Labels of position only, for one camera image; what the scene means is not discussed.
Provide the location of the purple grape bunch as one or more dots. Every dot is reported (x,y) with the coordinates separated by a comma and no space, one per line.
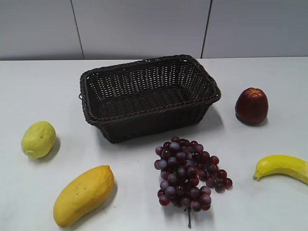
(188,175)

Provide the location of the yellow mango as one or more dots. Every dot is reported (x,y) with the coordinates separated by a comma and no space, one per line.
(85,193)

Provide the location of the yellow lemon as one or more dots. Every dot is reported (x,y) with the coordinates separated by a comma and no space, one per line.
(38,140)

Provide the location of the yellow banana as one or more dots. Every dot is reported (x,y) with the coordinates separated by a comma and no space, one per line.
(282,164)

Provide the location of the dark woven wicker basket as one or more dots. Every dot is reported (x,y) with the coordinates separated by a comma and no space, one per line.
(146,97)

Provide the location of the red apple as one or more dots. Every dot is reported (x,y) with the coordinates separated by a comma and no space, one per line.
(252,106)

